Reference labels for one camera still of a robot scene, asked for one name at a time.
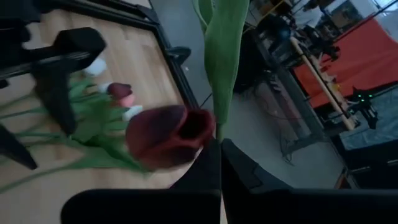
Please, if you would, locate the black robot with green lights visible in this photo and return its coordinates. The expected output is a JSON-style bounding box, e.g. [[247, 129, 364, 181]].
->
[[347, 88, 381, 130]]

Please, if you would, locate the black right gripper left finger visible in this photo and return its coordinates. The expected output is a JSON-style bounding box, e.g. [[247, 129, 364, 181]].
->
[[60, 139, 221, 224]]

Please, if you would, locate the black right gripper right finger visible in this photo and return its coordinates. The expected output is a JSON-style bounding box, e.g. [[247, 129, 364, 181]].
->
[[221, 138, 398, 224]]

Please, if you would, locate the light wooden beam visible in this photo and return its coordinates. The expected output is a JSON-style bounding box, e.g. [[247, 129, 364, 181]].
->
[[290, 36, 356, 131]]

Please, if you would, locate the orange cloth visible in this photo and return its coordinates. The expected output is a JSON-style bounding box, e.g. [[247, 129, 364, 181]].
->
[[293, 17, 398, 110]]

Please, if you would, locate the black floor cable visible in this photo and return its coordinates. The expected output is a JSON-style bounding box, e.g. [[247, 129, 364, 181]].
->
[[198, 92, 214, 108]]

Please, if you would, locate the black cable clamp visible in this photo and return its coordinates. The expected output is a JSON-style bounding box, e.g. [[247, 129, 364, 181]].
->
[[166, 45, 192, 65]]

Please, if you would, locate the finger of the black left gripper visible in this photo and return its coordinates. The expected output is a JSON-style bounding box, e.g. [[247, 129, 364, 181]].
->
[[0, 124, 39, 171], [33, 63, 78, 137]]

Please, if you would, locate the black metal table frame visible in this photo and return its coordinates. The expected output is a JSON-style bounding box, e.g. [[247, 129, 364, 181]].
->
[[40, 0, 200, 109]]

